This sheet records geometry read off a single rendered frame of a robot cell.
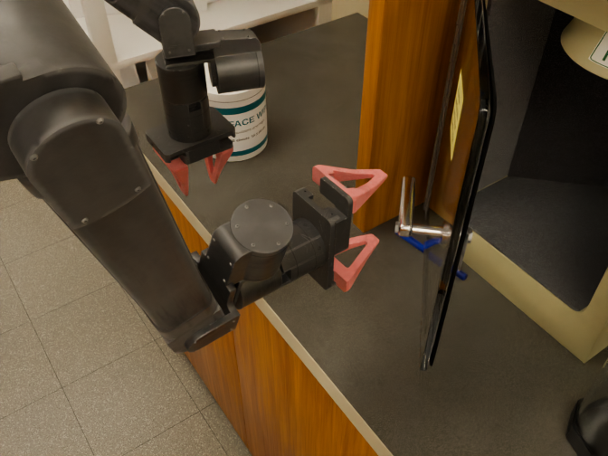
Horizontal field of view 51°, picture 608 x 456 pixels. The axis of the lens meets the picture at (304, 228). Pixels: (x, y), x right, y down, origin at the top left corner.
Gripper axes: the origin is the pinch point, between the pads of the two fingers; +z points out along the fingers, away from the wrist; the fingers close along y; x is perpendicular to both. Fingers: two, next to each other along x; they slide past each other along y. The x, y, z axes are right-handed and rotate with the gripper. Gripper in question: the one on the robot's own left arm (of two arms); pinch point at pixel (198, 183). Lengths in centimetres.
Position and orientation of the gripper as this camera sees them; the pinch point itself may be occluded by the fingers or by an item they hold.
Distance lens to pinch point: 90.2
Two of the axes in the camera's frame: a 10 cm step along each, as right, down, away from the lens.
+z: 0.0, 7.1, 7.0
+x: -5.7, -5.8, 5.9
